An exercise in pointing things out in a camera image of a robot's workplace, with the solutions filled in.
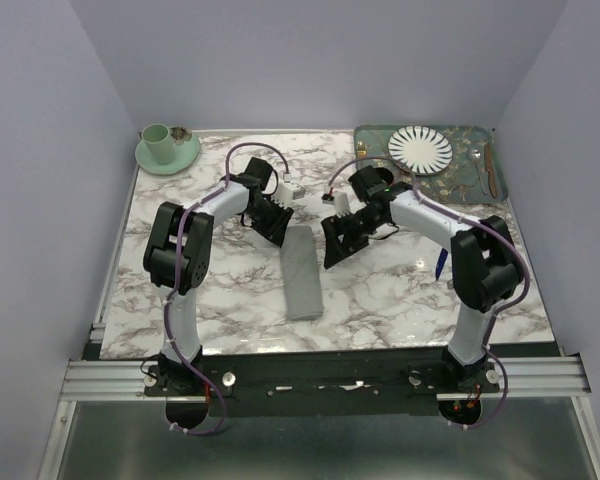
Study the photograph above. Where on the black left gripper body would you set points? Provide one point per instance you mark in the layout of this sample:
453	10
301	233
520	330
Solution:
256	215

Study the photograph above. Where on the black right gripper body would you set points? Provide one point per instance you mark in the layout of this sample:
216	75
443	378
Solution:
369	226

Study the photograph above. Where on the grey woven cloth napkin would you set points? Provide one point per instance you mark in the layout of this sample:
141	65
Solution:
301	277

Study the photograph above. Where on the blue handled utensil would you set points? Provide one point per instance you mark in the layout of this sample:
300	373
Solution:
441	262

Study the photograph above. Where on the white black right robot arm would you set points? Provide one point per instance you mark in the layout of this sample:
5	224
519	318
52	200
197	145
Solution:
486	266

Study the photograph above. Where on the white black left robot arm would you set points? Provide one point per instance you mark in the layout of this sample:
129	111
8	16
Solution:
178	252

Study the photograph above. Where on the red black tea cup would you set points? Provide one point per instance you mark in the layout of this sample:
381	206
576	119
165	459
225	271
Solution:
386	175

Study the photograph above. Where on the white blue striped plate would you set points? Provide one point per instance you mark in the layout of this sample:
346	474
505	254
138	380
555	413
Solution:
421	150

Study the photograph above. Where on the teal floral serving tray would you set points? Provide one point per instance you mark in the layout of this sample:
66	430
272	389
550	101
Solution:
458	183

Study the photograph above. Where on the mint green floral plate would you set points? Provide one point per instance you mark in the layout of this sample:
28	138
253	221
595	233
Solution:
186	148

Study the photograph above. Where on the silver spoon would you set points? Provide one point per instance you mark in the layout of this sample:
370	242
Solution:
474	155

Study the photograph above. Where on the mint green cup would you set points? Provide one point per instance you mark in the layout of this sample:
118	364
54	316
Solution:
157	139

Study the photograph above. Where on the brown wooden knife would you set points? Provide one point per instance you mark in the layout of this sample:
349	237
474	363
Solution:
490	170

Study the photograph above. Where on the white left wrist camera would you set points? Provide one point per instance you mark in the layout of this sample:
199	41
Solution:
286	193

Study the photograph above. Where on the gold fork green handle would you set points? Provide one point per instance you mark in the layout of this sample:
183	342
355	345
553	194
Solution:
361	150

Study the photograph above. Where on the black metal base frame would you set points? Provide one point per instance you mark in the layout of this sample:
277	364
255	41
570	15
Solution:
410	381

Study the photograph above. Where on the aluminium extrusion rail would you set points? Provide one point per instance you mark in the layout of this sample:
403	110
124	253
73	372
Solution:
530	377

